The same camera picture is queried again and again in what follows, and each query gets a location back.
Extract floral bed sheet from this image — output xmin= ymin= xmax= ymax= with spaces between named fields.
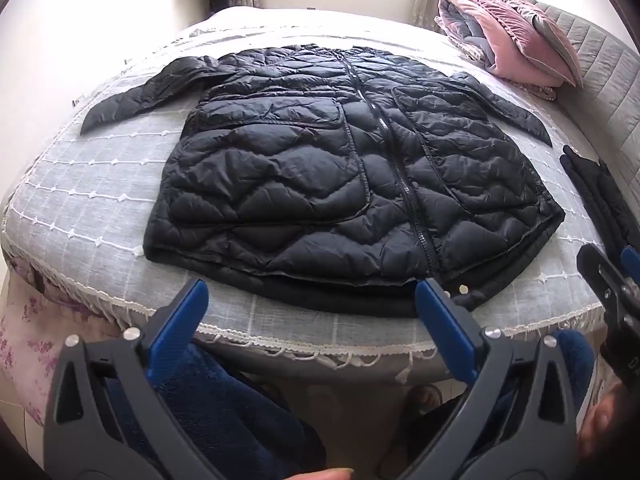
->
xmin=0 ymin=255 xmax=128 ymax=428

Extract pink velvet pillow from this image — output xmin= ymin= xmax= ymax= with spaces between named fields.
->
xmin=462 ymin=0 xmax=576 ymax=88

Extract grey padded headboard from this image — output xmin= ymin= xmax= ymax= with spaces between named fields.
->
xmin=525 ymin=0 xmax=640 ymax=196

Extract bed with grey checked cover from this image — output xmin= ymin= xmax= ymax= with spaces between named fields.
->
xmin=0 ymin=5 xmax=640 ymax=361

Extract black quilted puffer jacket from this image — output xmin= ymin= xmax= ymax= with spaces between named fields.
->
xmin=80 ymin=45 xmax=566 ymax=318

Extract person's left hand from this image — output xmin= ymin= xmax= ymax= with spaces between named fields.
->
xmin=279 ymin=467 xmax=355 ymax=480

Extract black garment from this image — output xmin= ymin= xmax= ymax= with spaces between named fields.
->
xmin=559 ymin=144 xmax=640 ymax=261

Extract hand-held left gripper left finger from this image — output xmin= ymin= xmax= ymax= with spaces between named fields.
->
xmin=42 ymin=279 xmax=226 ymax=480

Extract dark slipper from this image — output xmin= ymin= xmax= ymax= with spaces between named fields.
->
xmin=390 ymin=384 xmax=453 ymax=466

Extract pink folded quilt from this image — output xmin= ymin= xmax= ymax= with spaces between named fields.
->
xmin=434 ymin=0 xmax=503 ymax=68

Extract person's right hand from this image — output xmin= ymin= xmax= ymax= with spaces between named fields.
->
xmin=580 ymin=387 xmax=640 ymax=456

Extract grey and pink pillow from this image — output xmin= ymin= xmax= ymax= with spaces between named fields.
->
xmin=492 ymin=0 xmax=584 ymax=87

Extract blue fleece pants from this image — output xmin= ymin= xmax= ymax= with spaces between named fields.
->
xmin=107 ymin=329 xmax=597 ymax=480

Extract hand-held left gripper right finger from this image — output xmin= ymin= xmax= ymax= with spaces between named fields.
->
xmin=400 ymin=277 xmax=582 ymax=480

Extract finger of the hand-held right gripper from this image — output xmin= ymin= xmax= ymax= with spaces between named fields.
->
xmin=620 ymin=244 xmax=640 ymax=313
xmin=576 ymin=246 xmax=626 ymax=322

